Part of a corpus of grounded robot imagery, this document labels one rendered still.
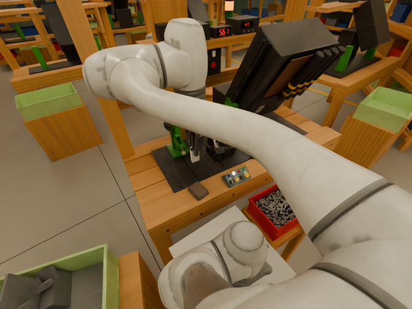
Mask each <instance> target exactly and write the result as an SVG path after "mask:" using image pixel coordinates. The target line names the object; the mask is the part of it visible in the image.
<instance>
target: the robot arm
mask: <svg viewBox="0 0 412 309"><path fill-rule="evenodd" d="M207 70H208V56H207V45H206V40H205V34H204V29H203V27H202V26H201V25H200V23H199V22H198V21H196V20H195V19H192V18H176V19H172V20H170V21H169V22H168V24H167V26H166V30H165V32H164V41H162V42H159V43H157V44H146V45H145V44H134V45H123V46H119V47H112V48H106V49H103V50H100V51H98V52H96V53H94V54H92V55H91V56H89V57H87V59H86V60H85V63H84V64H83V66H82V73H83V78H84V80H85V83H86V85H87V87H88V89H89V90H90V91H91V92H92V93H94V94H95V95H96V96H98V97H101V98H104V99H110V100H115V99H117V100H119V101H122V102H124V103H125V104H129V105H133V106H134V107H136V108H137V109H139V110H140V111H141V112H143V113H145V114H147V115H149V116H152V117H153V118H156V119H159V120H161V121H165V122H166V123H170V124H172V125H175V126H178V127H180V128H183V129H184V130H185V135H186V141H187V142H189V146H190V154H191V162H192V163H194V162H197V161H199V160H200V159H199V150H202V146H203V140H204V136H206V137H208V138H211V139H214V140H217V141H219V142H222V143H225V144H227V145H230V146H232V147H234V148H237V149H239V150H241V151H243V152H245V153H246V154H248V155H250V156H251V157H253V158H254V159H255V160H257V161H258V162H259V163H260V164H261V165H262V166H263V167H264V168H265V169H266V170H267V172H268V173H269V174H270V176H271V177H272V178H273V180H274V182H275V183H276V184H277V186H278V188H279V189H280V191H281V193H282V194H283V196H284V198H285V199H286V201H287V202H288V204H289V206H290V207H291V209H292V211H293V212H294V214H295V216H296V218H297V219H298V221H299V223H300V225H301V226H302V228H303V230H304V232H305V233H306V235H307V236H308V238H309V239H310V240H311V242H312V243H313V244H314V246H315V247H316V249H317V250H318V251H319V253H320V254H321V256H322V258H321V259H320V260H319V261H318V262H317V263H316V264H315V265H313V266H312V267H310V268H309V269H308V270H306V271H304V272H302V273H301V274H299V275H297V276H296V277H294V278H291V279H288V280H285V281H282V282H280V283H277V284H273V283H262V284H257V285H253V286H251V285H252V284H253V283H255V282H256V281H257V280H259V279H260V278H262V277H263V276H265V275H270V274H271V273H272V267H271V266H270V265H269V264H268V263H267V262H266V261H265V260H266V257H267V249H268V248H269V246H268V244H267V241H266V239H265V237H264V235H263V233H262V232H261V230H260V229H259V228H258V227H257V225H255V224H254V223H252V222H250V221H245V220H241V221H236V222H234V223H232V224H230V225H228V227H227V228H226V229H225V230H224V231H222V233H220V234H219V235H218V236H216V237H215V238H214V239H212V240H211V241H209V242H207V243H203V244H201V245H199V246H196V247H194V248H192V249H190V250H188V251H186V252H184V253H183V254H181V255H179V256H177V257H175V258H174V259H172V260H171V261H170V262H169V263H168V264H167V265H166V266H165V267H164V268H163V270H162V272H161V273H160V275H159V278H158V290H159V295H160V298H161V301H162V303H163V305H164V306H165V307H166V308H167V309H412V194H410V193H409V192H407V191H405V190H404V189H402V188H400V187H399V186H397V185H395V184H393V183H392V182H390V181H389V180H387V179H385V178H384V177H382V176H380V175H378V174H376V173H374V172H372V171H371V170H368V169H366V168H364V167H362V166H360V165H358V164H356V163H354V162H352V161H350V160H348V159H346V158H344V157H342V156H340V155H338V154H336V153H334V152H333V151H330V150H329V149H327V148H325V147H323V146H321V145H320V144H318V143H316V142H314V141H312V140H310V139H309V138H307V137H305V136H304V135H302V134H299V133H298V132H296V131H294V130H292V129H290V128H288V127H286V126H284V125H282V124H280V123H278V122H276V121H273V120H271V119H269V118H266V117H264V116H261V115H258V114H255V113H252V112H249V111H246V110H242V109H238V108H235V107H230V106H227V105H223V104H218V103H215V102H210V101H206V100H205V81H206V77H207ZM162 88H174V93H173V92H170V91H166V90H162Z"/></svg>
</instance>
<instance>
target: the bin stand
mask: <svg viewBox="0 0 412 309"><path fill-rule="evenodd" d="M247 208H248V205H247V206H246V207H243V208H242V211H241V212H242V213H243V214H244V215H245V217H246V218H247V219H248V220H249V221H250V222H252V223H254V224H255V225H257V227H258V228H259V229H260V230H261V232H262V233H263V235H264V237H265V239H266V240H267V241H268V242H269V243H270V245H271V246H272V247H273V248H274V249H275V251H276V250H277V249H278V248H279V247H281V246H282V245H284V244H285V243H287V242H288V241H289V242H288V244H287V245H286V248H285V249H284V251H283V252H282V254H281V257H282V258H283V259H284V260H285V262H286V263H287V262H288V261H289V259H290V257H291V256H292V254H293V253H294V252H295V250H296V248H297V247H298V246H299V244H300V243H301V241H302V240H303V238H304V237H305V235H306V233H305V232H304V230H303V228H302V226H301V225H300V224H298V225H297V226H295V227H293V228H292V229H291V230H290V231H288V232H287V233H285V234H283V235H282V236H281V237H279V238H277V239H276V240H275V241H272V240H271V239H270V237H269V236H268V235H267V234H266V233H265V232H264V230H263V229H262V228H261V227H260V225H258V223H257V222H256V221H255V220H254V218H253V217H252V216H251V215H250V214H249V213H248V210H247Z"/></svg>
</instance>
